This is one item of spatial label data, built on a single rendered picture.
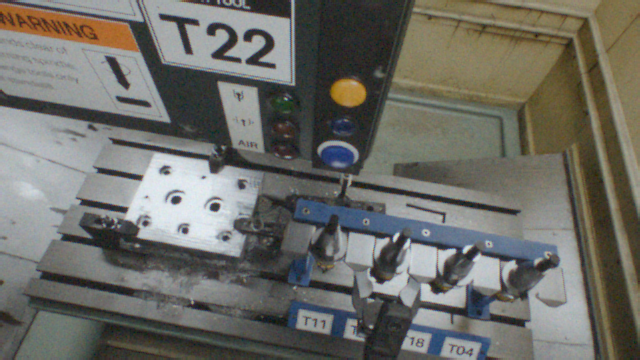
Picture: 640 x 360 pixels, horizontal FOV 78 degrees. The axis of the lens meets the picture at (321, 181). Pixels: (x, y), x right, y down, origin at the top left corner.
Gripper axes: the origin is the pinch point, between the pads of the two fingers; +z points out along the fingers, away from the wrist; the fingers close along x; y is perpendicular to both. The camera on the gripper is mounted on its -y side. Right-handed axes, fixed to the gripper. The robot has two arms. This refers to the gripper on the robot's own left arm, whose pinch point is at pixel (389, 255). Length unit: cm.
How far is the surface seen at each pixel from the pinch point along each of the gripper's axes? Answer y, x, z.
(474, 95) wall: 56, 38, 94
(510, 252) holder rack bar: -3.4, 20.3, 3.3
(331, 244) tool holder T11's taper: -7.4, -10.8, -2.6
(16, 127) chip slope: 45, -120, 36
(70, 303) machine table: 29, -68, -16
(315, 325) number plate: 25.7, -10.7, -10.5
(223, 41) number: -50, -21, -5
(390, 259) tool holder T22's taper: -5.8, -0.8, -2.7
